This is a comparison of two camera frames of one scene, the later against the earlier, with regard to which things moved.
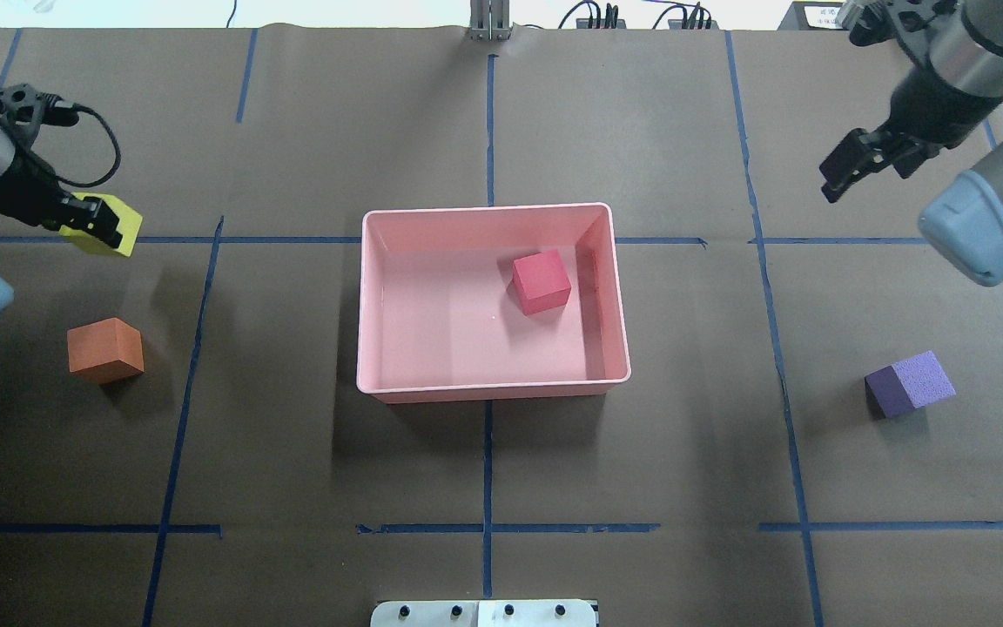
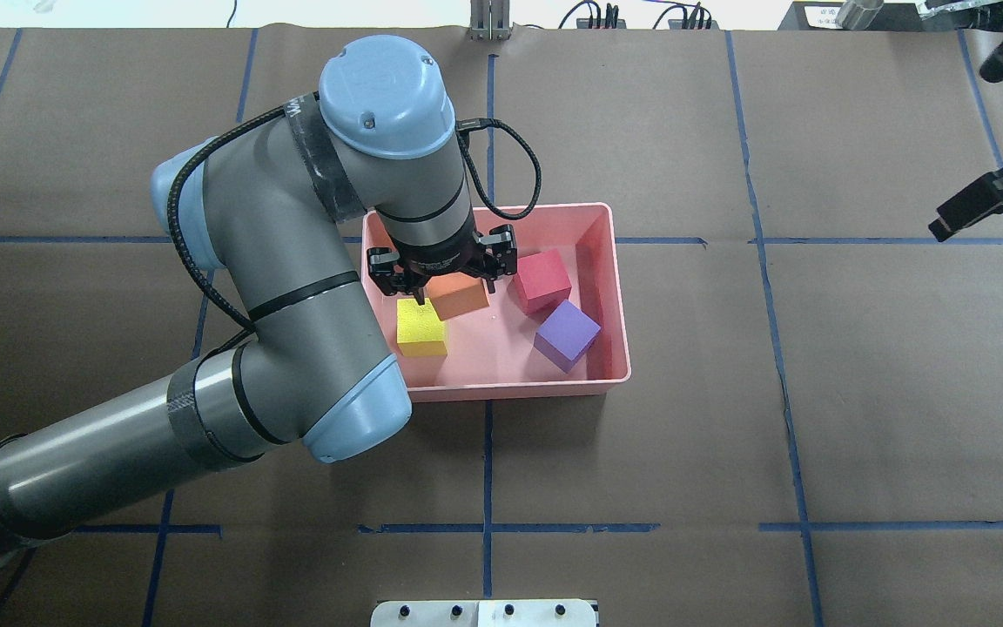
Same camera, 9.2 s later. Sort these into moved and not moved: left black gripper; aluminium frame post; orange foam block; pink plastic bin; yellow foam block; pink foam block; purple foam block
Moved: orange foam block; left black gripper; purple foam block; yellow foam block
Not moved: pink plastic bin; pink foam block; aluminium frame post
